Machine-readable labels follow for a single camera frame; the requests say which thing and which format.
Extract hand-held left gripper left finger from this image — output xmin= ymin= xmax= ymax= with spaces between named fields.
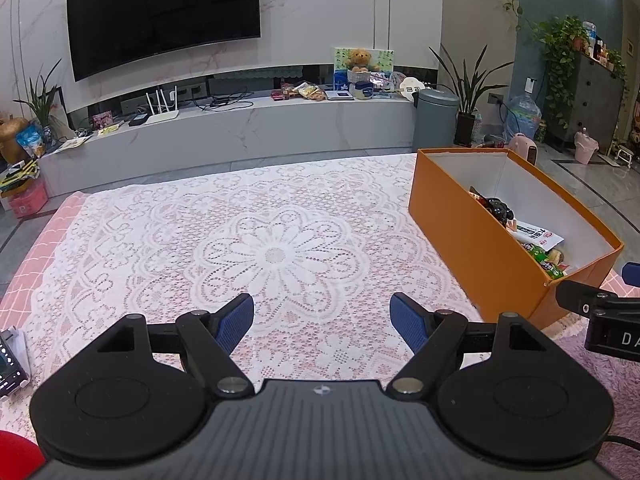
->
xmin=65 ymin=293 xmax=255 ymax=399

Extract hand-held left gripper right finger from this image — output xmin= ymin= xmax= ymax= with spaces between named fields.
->
xmin=385 ymin=292 xmax=576 ymax=397

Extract green sausage stick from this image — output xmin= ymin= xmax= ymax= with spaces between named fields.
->
xmin=522 ymin=242 xmax=566 ymax=281

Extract white printed snack packet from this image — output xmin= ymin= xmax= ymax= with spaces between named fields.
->
xmin=510 ymin=220 xmax=565 ymax=253

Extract orange cardboard box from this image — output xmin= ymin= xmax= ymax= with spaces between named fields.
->
xmin=408 ymin=147 xmax=626 ymax=328

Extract black snack packet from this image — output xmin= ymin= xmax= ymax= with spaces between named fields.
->
xmin=482 ymin=197 xmax=516 ymax=223

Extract pink fluffy rug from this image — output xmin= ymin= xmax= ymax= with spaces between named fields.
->
xmin=547 ymin=327 xmax=640 ymax=480

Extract white lace tablecloth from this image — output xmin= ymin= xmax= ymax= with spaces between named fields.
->
xmin=0 ymin=152 xmax=586 ymax=436

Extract pink small bin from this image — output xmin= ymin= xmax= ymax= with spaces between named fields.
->
xmin=574 ymin=130 xmax=599 ymax=163

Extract pink heater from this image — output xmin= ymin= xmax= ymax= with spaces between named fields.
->
xmin=509 ymin=132 xmax=538 ymax=166

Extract grey cabinet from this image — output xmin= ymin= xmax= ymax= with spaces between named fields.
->
xmin=570 ymin=52 xmax=628 ymax=153

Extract blue water jug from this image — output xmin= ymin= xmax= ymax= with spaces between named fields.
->
xmin=507 ymin=94 xmax=543 ymax=141

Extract grey television console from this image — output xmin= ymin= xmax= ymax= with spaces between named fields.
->
xmin=37 ymin=91 xmax=418 ymax=198

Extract long-leaf plant in black pot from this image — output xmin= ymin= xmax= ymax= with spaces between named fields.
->
xmin=429 ymin=45 xmax=513 ymax=148

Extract grey trash bin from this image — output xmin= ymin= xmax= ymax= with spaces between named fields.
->
xmin=414 ymin=89 xmax=461 ymax=148

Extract white router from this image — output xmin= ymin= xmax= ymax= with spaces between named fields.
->
xmin=144 ymin=87 xmax=180 ymax=126

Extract black remote device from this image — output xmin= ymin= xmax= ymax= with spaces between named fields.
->
xmin=0 ymin=329 xmax=32 ymax=403

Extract bottles on cabinet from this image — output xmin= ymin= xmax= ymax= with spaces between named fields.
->
xmin=582 ymin=21 xmax=617 ymax=68

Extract pink storage box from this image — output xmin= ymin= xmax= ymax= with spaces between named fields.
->
xmin=7 ymin=180 xmax=49 ymax=218

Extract white booklet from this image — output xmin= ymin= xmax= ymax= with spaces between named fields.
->
xmin=52 ymin=135 xmax=93 ymax=153

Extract pile of snack packets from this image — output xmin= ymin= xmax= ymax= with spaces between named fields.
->
xmin=271 ymin=81 xmax=326 ymax=102

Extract green ivy plant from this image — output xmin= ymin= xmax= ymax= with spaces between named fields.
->
xmin=532 ymin=15 xmax=628 ymax=128

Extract pile of yellow black packets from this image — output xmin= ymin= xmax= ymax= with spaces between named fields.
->
xmin=0 ymin=160 xmax=41 ymax=193

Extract green picture card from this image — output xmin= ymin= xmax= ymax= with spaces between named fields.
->
xmin=333 ymin=47 xmax=396 ymax=86

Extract brown teddy bear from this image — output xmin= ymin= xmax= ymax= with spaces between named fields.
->
xmin=347 ymin=48 xmax=373 ymax=72

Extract blue snack bag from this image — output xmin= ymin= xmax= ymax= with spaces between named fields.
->
xmin=16 ymin=125 xmax=46 ymax=156

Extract brown gourd vase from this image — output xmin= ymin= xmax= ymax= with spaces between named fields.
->
xmin=0 ymin=117 xmax=28 ymax=163

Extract black television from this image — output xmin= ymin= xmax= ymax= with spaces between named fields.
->
xmin=66 ymin=0 xmax=262 ymax=82

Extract black cables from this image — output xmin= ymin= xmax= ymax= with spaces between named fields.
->
xmin=195 ymin=87 xmax=256 ymax=110

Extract black picture frame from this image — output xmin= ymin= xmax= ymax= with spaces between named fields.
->
xmin=47 ymin=85 xmax=76 ymax=141

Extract long-leaf plant by picture frame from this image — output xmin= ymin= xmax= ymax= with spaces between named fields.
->
xmin=12 ymin=59 xmax=63 ymax=133

